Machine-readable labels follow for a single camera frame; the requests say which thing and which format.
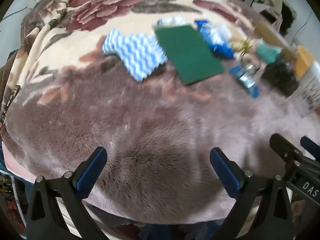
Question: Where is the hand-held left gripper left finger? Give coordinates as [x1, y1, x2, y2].
[26, 146, 108, 240]

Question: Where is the dark cloth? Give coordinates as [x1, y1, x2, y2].
[261, 61, 299, 97]

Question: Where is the blue white wavy cloth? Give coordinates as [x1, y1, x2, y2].
[102, 29, 167, 82]

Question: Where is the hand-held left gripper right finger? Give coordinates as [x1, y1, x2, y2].
[209, 147, 293, 240]

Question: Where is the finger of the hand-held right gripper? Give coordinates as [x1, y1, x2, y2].
[300, 136, 320, 160]
[269, 133, 304, 165]

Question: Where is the green scouring pad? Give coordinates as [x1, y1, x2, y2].
[154, 24, 225, 85]

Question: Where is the pink bed sheet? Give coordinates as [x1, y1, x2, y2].
[2, 142, 35, 183]

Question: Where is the blue wet wipes pack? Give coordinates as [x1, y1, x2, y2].
[194, 19, 236, 60]

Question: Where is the small white blue packet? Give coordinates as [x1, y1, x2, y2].
[155, 16, 192, 29]

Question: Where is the floral plush blanket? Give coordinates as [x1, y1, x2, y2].
[1, 0, 320, 227]

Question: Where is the navy white tissue pack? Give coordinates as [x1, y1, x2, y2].
[229, 65, 261, 98]

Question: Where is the black pearl hair tie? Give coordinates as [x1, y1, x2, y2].
[239, 51, 260, 74]

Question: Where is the yellow tape measure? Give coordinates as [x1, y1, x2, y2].
[230, 39, 253, 52]

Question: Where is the teal face mask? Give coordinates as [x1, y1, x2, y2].
[252, 39, 283, 64]

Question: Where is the yellow plastic basket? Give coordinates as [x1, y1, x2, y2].
[294, 45, 316, 78]

